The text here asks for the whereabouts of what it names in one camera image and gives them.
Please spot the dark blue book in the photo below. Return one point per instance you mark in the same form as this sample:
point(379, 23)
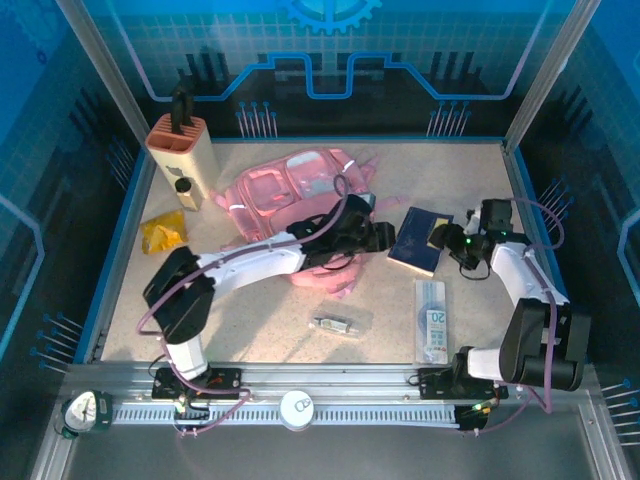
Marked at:
point(412, 240)

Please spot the pink student backpack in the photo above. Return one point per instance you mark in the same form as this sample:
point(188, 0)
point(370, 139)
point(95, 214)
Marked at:
point(280, 195)

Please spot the clear ruler pack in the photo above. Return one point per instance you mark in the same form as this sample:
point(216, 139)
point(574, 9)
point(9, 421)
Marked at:
point(431, 320)

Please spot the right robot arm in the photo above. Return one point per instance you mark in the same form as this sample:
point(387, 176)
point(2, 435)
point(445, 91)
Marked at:
point(530, 330)

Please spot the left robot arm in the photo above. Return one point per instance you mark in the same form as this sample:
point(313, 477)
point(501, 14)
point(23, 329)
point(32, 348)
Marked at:
point(250, 262)

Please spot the small clear plastic bag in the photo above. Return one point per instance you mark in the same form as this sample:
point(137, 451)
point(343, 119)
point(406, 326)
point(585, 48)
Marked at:
point(340, 322)

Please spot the yellow snack bag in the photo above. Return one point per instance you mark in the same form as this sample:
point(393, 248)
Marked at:
point(162, 234)

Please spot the small bottle with black cap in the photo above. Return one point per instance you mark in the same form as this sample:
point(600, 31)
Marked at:
point(189, 196)

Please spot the beige knife block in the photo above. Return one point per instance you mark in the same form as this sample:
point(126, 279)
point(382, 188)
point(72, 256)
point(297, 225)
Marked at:
point(195, 155)

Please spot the white round lid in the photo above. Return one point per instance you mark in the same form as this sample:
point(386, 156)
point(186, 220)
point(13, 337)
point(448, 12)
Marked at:
point(297, 407)

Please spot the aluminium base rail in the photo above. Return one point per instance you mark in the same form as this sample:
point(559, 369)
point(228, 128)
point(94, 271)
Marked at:
point(325, 375)

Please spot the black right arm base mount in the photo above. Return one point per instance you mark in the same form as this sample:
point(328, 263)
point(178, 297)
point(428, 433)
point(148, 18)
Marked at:
point(435, 382)

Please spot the aluminium frame post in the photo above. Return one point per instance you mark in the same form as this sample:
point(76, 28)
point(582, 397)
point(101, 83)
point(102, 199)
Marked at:
point(545, 75)
point(100, 60)

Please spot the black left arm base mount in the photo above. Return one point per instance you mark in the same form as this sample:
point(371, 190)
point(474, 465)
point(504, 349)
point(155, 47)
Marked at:
point(225, 380)

